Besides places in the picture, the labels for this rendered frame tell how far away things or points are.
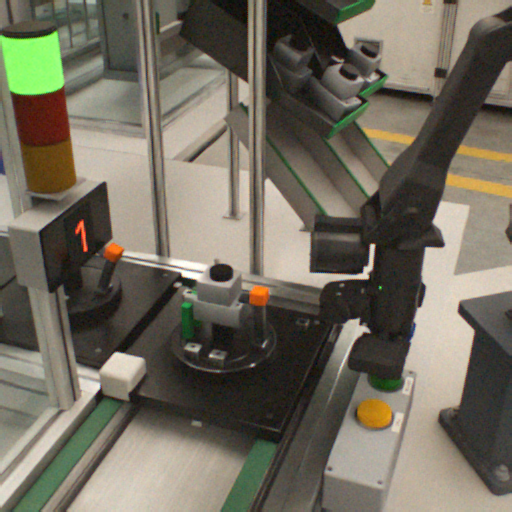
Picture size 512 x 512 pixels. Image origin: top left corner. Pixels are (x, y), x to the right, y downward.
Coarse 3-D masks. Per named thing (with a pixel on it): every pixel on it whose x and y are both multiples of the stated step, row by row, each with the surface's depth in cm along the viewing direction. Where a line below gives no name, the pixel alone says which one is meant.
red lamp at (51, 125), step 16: (16, 96) 65; (32, 96) 64; (48, 96) 65; (64, 96) 67; (16, 112) 66; (32, 112) 65; (48, 112) 66; (64, 112) 67; (16, 128) 67; (32, 128) 66; (48, 128) 66; (64, 128) 68; (32, 144) 67
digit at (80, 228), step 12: (84, 204) 73; (72, 216) 71; (84, 216) 74; (72, 228) 72; (84, 228) 74; (72, 240) 72; (84, 240) 74; (72, 252) 73; (84, 252) 75; (72, 264) 73
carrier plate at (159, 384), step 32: (160, 320) 101; (288, 320) 101; (320, 320) 101; (128, 352) 94; (160, 352) 94; (288, 352) 94; (320, 352) 96; (160, 384) 89; (192, 384) 89; (224, 384) 89; (256, 384) 89; (288, 384) 89; (192, 416) 86; (224, 416) 84; (256, 416) 84; (288, 416) 85
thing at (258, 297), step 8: (256, 288) 89; (264, 288) 88; (240, 296) 90; (248, 296) 90; (256, 296) 88; (264, 296) 87; (256, 304) 88; (264, 304) 88; (256, 312) 89; (264, 312) 90; (256, 320) 90; (264, 320) 90; (256, 328) 91; (264, 328) 91; (256, 336) 91; (264, 336) 91
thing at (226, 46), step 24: (192, 0) 102; (216, 0) 109; (240, 0) 113; (192, 24) 104; (216, 24) 102; (240, 24) 100; (288, 24) 110; (216, 48) 104; (240, 48) 102; (312, 48) 110; (240, 72) 104; (312, 72) 112; (288, 96) 101; (360, 96) 110; (312, 120) 101
